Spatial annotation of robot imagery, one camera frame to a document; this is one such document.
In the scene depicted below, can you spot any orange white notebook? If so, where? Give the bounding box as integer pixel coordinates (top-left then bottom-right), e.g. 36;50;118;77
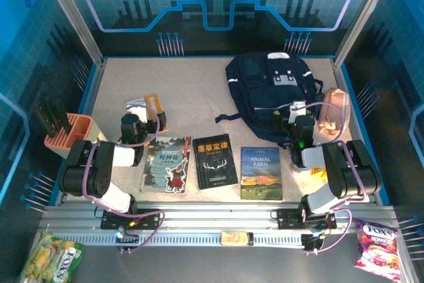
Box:
125;93;170;133

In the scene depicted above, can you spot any navy blue backpack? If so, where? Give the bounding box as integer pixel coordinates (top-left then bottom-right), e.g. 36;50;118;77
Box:
215;51;325;151

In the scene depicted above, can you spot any illustrated blue-green cover book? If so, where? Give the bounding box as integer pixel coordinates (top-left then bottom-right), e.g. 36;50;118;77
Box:
139;135;193;195

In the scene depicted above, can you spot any Animal Farm book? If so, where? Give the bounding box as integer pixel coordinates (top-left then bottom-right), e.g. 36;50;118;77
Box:
240;146;284;201

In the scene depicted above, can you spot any black book orange title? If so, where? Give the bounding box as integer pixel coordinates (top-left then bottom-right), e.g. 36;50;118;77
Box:
192;133;239;191

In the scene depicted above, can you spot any yellow snack packet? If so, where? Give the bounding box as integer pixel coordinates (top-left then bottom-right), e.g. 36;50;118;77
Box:
309;166;329;178

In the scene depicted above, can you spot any pink beige organizer holder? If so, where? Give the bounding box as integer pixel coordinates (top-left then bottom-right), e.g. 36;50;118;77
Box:
43;113;109;168

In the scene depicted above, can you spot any black knife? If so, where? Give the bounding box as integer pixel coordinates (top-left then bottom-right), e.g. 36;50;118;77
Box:
54;97;72;135
32;99;54;140
46;95;64;133

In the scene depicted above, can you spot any small yellow bottle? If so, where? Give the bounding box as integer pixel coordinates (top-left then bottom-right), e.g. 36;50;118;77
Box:
220;229;254;247

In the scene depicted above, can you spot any purple Fox's candy bag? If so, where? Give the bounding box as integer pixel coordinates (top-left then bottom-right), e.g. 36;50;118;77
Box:
353;217;402;280

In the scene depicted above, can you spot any green Fox's candy bag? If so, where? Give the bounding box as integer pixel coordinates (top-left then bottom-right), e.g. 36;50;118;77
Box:
18;231;85;283

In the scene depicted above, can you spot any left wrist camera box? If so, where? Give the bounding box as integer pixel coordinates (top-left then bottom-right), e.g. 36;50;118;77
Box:
132;103;149;124

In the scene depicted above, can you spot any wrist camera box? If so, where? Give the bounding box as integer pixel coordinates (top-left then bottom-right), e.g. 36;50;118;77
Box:
132;103;149;124
287;101;307;124

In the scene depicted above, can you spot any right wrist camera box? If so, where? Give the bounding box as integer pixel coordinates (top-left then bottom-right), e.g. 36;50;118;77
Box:
287;101;307;124

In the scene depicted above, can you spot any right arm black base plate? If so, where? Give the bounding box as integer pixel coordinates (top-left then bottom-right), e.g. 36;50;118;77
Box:
276;208;337;231

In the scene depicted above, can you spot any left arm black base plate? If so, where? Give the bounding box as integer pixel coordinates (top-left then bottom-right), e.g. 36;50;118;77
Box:
100;208;166;231

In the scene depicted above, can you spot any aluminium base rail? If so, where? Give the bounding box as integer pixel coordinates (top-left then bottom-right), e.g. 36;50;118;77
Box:
38;200;398;248

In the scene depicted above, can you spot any aluminium frame post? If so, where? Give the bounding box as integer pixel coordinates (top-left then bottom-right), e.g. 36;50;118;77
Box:
36;0;106;67
333;0;399;67

